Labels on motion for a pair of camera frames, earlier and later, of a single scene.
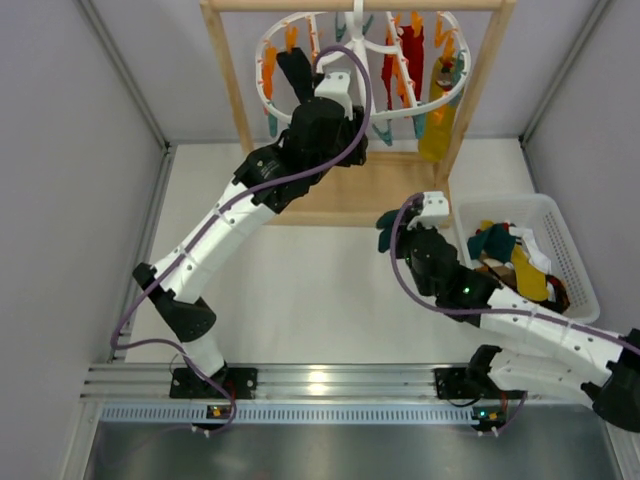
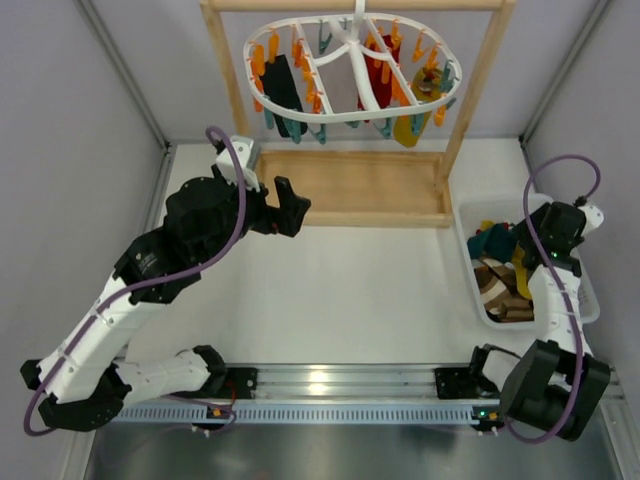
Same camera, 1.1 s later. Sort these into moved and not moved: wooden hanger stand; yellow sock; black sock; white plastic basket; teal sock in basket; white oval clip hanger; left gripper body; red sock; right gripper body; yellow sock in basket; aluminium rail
Moved: white oval clip hanger; black sock; yellow sock; right gripper body; red sock; left gripper body
Not moved: yellow sock in basket; aluminium rail; white plastic basket; teal sock in basket; wooden hanger stand
